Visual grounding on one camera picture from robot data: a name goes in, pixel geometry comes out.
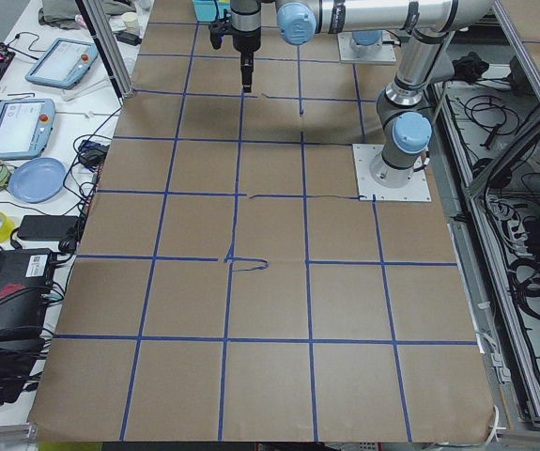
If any blue plastic plate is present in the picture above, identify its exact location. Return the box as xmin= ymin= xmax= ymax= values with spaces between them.
xmin=8 ymin=157 xmax=66 ymax=203

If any black computer box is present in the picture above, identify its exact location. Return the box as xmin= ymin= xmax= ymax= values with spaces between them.
xmin=0 ymin=248 xmax=54 ymax=342

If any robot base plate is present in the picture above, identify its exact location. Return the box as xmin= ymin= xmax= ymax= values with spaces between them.
xmin=338 ymin=30 xmax=396 ymax=66

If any teach pendant tablet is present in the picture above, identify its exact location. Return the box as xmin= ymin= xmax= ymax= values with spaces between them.
xmin=24 ymin=38 xmax=99 ymax=89
xmin=0 ymin=99 xmax=56 ymax=160

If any lower teach pendant tablet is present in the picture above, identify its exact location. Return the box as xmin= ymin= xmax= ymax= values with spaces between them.
xmin=0 ymin=99 xmax=56 ymax=160

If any upper teach pendant tablet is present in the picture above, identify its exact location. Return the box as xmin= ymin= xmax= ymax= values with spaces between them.
xmin=24 ymin=38 xmax=99 ymax=89

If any teal plastic storage bin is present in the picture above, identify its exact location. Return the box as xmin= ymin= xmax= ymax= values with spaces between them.
xmin=192 ymin=0 xmax=230 ymax=23

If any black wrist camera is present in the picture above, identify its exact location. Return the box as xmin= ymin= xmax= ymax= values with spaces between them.
xmin=208 ymin=18 xmax=231 ymax=50

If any paper cup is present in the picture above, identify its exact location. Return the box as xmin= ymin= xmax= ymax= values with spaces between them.
xmin=121 ymin=11 xmax=140 ymax=35

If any black power adapter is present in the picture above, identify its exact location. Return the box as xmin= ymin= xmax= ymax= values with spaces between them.
xmin=17 ymin=215 xmax=78 ymax=241

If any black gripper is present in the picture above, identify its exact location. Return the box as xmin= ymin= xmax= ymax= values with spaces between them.
xmin=230 ymin=0 xmax=261 ymax=92

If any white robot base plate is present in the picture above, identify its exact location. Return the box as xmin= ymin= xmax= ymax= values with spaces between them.
xmin=352 ymin=144 xmax=431 ymax=202

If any aluminium frame post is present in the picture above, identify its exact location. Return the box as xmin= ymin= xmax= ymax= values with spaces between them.
xmin=76 ymin=0 xmax=133 ymax=100

